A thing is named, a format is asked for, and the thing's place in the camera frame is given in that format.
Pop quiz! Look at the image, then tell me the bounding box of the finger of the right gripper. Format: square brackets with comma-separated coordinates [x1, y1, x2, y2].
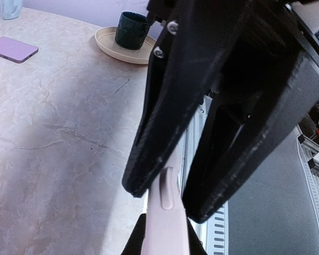
[182, 53, 319, 223]
[122, 1, 245, 198]

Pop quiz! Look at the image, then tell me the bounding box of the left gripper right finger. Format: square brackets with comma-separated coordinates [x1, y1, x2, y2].
[187, 219, 207, 255]

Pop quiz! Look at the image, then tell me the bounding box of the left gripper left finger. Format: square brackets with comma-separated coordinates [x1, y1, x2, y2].
[121, 213, 146, 255]

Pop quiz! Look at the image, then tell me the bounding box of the pink phone case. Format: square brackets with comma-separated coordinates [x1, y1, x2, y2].
[141, 148, 190, 255]

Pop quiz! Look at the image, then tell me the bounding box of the purple phone back up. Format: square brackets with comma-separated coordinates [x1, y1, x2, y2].
[0, 37, 39, 64]

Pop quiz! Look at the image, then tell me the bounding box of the dark green mug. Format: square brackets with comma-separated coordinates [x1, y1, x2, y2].
[115, 12, 150, 50]

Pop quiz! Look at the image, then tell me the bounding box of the beige plate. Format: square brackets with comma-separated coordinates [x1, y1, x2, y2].
[94, 27, 156, 65]

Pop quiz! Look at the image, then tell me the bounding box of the light blue mug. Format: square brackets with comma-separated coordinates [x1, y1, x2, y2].
[1, 0, 23, 20]

